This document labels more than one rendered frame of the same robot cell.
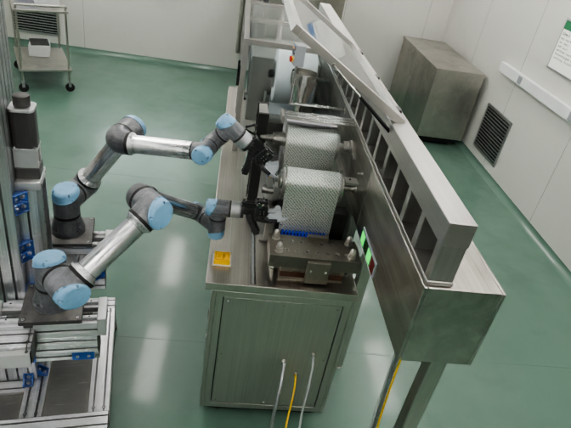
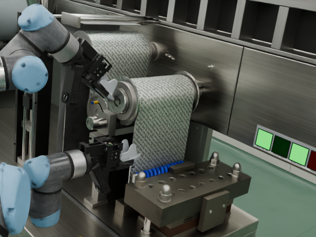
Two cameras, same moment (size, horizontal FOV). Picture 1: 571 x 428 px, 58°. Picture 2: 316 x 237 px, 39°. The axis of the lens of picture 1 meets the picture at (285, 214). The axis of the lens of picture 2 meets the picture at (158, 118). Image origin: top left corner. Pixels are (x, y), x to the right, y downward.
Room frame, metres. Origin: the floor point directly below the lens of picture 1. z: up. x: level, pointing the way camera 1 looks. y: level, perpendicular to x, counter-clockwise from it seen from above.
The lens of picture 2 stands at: (0.92, 0.68, 1.63)
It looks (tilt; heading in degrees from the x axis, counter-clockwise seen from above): 19 degrees down; 324
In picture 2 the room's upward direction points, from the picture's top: 8 degrees clockwise
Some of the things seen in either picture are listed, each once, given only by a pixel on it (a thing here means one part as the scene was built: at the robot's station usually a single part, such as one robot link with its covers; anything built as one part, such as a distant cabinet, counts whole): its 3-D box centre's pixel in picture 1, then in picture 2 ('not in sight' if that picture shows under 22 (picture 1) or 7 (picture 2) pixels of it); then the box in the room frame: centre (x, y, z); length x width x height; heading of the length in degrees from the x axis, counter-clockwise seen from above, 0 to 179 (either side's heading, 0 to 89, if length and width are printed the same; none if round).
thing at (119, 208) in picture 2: not in sight; (153, 197); (1.97, -0.10, 0.92); 0.28 x 0.04 x 0.04; 99
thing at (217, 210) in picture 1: (217, 208); (47, 170); (1.91, 0.29, 1.11); 0.11 x 0.08 x 0.09; 99
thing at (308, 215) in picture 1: (307, 216); (161, 143); (1.97, -0.10, 1.11); 0.23 x 0.01 x 0.18; 99
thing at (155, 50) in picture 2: (343, 146); (146, 51); (2.30, -0.22, 1.33); 0.07 x 0.07 x 0.07; 9
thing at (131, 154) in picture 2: (278, 215); (131, 152); (1.93, 0.03, 1.11); 0.09 x 0.03 x 0.06; 98
